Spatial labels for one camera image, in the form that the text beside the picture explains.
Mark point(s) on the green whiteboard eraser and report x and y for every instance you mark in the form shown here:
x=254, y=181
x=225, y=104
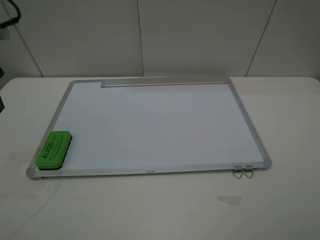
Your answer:
x=54, y=150

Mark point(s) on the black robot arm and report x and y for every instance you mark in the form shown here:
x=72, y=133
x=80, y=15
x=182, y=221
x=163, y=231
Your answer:
x=4, y=34

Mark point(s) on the white aluminium-framed whiteboard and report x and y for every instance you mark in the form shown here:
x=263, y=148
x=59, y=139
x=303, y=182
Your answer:
x=153, y=125

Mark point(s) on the left metal hanging clip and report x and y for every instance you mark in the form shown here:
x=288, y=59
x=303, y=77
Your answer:
x=238, y=172

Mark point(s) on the metal hanging clip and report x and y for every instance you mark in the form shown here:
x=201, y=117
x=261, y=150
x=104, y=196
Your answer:
x=248, y=171
x=238, y=172

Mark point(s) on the right metal hanging clip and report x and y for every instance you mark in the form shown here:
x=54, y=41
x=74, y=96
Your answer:
x=248, y=171

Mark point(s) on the clear tape piece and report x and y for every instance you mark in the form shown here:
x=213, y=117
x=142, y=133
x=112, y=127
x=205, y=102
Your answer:
x=232, y=200

